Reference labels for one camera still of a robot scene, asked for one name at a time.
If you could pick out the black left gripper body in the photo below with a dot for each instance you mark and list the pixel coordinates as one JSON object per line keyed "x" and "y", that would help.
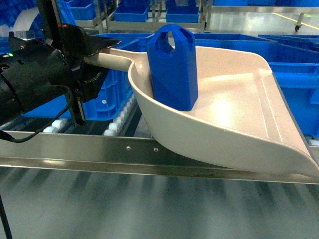
{"x": 38, "y": 72}

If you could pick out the blue bin on rack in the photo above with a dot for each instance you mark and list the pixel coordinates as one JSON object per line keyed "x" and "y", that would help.
{"x": 182, "y": 11}
{"x": 132, "y": 11}

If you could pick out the beige plastic dustpan tray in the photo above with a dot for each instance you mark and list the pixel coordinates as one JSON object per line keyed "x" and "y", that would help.
{"x": 240, "y": 119}

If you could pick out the steel shelf rack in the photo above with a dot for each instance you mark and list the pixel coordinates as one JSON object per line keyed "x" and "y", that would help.
{"x": 128, "y": 155}

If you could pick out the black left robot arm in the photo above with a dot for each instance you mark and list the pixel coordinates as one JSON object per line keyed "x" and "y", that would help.
{"x": 37, "y": 71}

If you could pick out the blue plastic part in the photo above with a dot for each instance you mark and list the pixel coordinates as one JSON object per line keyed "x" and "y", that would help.
{"x": 172, "y": 60}

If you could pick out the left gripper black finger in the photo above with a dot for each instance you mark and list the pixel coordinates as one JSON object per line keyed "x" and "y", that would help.
{"x": 77, "y": 43}
{"x": 89, "y": 81}

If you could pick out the blue bin left front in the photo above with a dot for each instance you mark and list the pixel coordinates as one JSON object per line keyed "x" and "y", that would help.
{"x": 114, "y": 92}

